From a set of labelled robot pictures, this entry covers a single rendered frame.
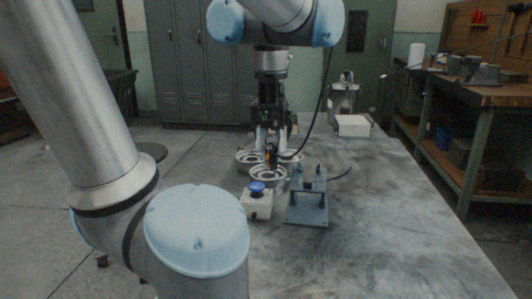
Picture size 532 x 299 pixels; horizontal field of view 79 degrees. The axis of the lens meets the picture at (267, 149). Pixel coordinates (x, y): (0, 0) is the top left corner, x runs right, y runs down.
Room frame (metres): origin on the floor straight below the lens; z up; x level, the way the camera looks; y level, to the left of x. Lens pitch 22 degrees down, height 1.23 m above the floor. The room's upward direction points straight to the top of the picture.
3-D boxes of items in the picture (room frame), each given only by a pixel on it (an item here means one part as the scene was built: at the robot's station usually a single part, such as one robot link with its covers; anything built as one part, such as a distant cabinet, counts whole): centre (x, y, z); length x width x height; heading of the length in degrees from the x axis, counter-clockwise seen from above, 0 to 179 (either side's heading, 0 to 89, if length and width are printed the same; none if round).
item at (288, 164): (0.93, -0.06, 0.82); 0.10 x 0.10 x 0.04
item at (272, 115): (0.69, -0.01, 1.07); 0.09 x 0.08 x 0.12; 170
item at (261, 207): (0.67, 0.03, 0.82); 0.08 x 0.07 x 0.05; 173
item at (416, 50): (2.82, -1.25, 0.96); 0.12 x 0.11 x 0.20; 83
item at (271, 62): (0.69, -0.01, 1.15); 0.08 x 0.08 x 0.05
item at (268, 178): (0.81, 0.00, 0.82); 0.10 x 0.10 x 0.04
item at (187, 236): (0.33, 0.09, 0.97); 0.13 x 0.12 x 0.14; 56
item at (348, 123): (1.72, -0.43, 0.83); 0.41 x 0.19 x 0.30; 177
